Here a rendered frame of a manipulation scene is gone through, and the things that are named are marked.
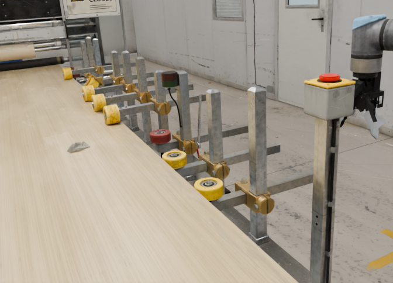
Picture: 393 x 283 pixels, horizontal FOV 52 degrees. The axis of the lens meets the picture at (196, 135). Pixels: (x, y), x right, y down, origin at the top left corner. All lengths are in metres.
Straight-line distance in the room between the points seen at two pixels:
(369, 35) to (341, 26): 3.24
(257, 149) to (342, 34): 3.52
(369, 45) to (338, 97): 0.51
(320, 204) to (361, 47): 0.57
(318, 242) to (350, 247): 1.54
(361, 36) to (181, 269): 0.86
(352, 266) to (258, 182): 1.32
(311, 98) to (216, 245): 0.36
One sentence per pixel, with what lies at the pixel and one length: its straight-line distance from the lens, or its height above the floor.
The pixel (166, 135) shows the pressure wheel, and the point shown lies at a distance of 1.53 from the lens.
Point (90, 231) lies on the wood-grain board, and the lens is 0.98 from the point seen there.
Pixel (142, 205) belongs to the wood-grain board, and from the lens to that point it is 1.05.
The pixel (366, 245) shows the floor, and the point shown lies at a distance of 2.55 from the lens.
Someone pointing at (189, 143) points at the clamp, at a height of 0.87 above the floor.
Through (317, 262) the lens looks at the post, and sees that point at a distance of 1.00.
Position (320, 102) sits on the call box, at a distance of 0.82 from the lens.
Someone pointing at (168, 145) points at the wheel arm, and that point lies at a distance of 1.57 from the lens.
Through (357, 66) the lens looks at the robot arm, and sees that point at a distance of 1.33.
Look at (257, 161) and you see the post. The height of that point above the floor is 0.97.
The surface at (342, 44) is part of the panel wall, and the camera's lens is 4.54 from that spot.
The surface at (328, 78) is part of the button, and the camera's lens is 0.82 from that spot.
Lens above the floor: 1.40
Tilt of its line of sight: 19 degrees down
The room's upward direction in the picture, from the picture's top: 4 degrees counter-clockwise
